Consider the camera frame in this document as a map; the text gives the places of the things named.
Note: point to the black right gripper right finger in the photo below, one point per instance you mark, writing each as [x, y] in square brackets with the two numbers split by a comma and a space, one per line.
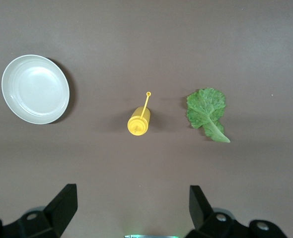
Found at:
[203, 215]

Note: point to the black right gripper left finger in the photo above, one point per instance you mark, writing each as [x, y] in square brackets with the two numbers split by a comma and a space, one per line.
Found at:
[57, 213]

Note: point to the green lettuce leaf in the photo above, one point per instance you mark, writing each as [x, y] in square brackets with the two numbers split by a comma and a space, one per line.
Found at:
[206, 109]

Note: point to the beige round plate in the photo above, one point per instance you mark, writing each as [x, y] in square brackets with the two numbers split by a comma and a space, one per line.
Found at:
[34, 89]

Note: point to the yellow squeeze sauce bottle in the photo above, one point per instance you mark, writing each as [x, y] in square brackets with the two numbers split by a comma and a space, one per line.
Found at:
[138, 122]

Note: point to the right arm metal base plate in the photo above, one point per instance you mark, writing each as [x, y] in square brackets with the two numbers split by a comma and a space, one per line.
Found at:
[151, 236]

